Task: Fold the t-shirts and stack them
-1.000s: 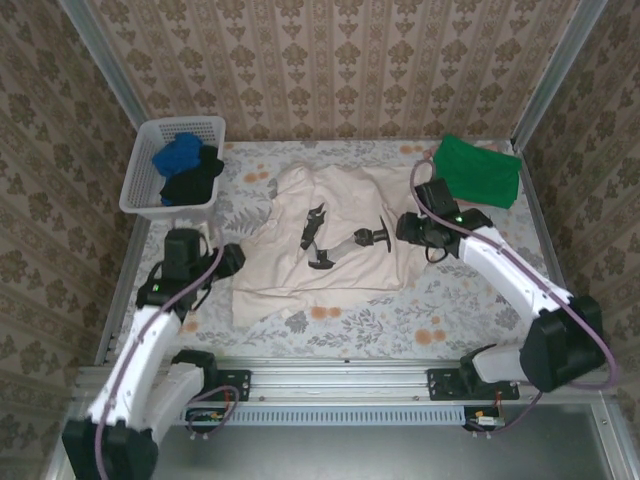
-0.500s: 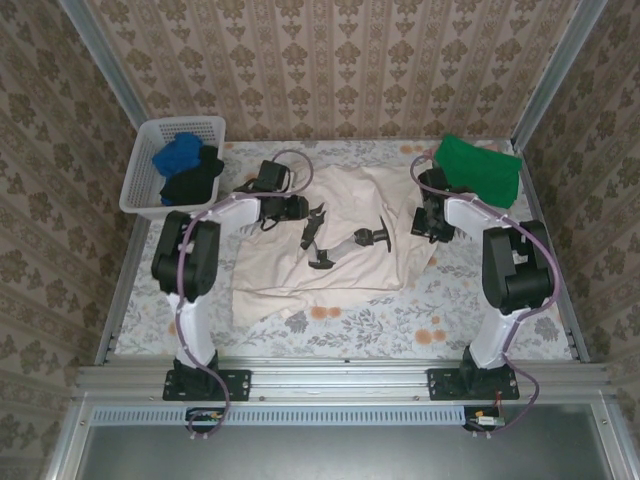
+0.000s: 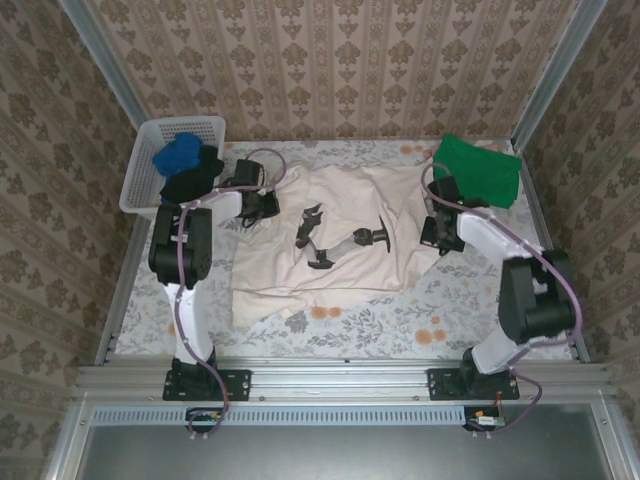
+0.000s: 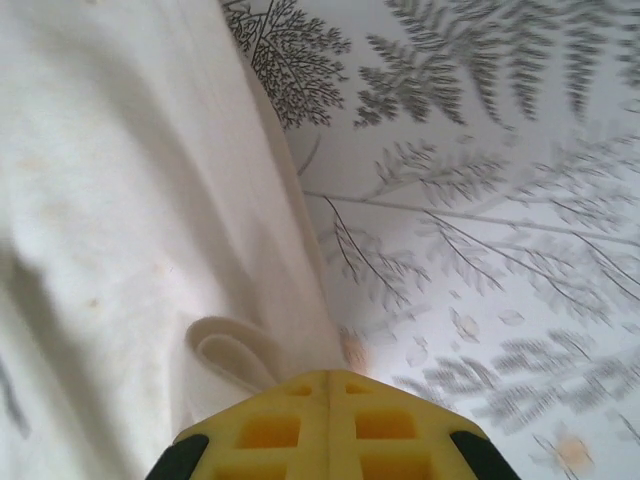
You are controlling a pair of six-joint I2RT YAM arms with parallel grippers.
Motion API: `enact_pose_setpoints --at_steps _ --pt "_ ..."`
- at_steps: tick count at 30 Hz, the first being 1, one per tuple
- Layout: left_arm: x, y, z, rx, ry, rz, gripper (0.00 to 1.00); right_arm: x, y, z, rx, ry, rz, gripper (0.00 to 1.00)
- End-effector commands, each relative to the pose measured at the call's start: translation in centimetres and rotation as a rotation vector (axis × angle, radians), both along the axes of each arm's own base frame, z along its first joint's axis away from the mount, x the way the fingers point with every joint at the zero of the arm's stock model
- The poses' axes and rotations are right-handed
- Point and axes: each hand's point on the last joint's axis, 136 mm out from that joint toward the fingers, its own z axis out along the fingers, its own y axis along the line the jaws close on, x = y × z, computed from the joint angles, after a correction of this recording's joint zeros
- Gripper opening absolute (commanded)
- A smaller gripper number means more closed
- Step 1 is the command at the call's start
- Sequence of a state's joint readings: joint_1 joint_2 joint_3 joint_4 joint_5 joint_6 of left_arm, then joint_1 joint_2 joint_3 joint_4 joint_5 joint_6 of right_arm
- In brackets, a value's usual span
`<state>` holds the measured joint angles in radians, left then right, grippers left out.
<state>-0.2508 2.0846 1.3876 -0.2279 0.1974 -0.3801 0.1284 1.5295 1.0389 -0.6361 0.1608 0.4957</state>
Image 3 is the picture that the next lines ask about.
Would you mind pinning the white plastic laundry basket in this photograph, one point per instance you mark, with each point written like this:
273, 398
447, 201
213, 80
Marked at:
150, 135

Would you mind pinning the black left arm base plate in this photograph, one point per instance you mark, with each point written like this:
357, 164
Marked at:
235, 385

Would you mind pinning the aluminium table side rail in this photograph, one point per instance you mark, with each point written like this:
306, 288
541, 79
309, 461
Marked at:
535, 200
115, 300

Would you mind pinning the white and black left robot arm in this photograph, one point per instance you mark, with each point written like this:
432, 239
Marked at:
190, 325

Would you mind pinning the grey metal panel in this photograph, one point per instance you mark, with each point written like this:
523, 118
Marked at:
350, 455

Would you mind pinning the aluminium corner post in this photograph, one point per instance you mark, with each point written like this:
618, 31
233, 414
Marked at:
115, 70
555, 70

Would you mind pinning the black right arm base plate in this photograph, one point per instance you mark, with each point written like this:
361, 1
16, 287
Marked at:
442, 385

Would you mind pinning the cream t-shirt with robot print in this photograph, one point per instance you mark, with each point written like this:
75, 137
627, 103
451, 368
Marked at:
350, 200

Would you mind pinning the aluminium frame rail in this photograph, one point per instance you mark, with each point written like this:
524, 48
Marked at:
340, 380

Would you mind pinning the folded green t-shirt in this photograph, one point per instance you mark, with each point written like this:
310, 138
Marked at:
485, 170

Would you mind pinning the blue t-shirt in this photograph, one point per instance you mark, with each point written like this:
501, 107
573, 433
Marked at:
175, 155

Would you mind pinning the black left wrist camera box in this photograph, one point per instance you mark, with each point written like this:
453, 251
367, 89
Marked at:
248, 174

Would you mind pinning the black controller board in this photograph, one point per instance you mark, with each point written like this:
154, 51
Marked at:
482, 420
205, 416

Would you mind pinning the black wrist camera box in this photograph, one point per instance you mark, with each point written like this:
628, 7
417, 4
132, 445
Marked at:
445, 190
248, 174

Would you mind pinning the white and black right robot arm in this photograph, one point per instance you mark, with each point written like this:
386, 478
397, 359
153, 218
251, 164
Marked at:
535, 300

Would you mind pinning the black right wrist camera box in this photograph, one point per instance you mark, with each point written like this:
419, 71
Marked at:
445, 190

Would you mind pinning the black t-shirt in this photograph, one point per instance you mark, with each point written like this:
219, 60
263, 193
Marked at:
190, 182

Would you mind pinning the floral patterned tablecloth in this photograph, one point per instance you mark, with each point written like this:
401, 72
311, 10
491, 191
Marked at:
350, 340

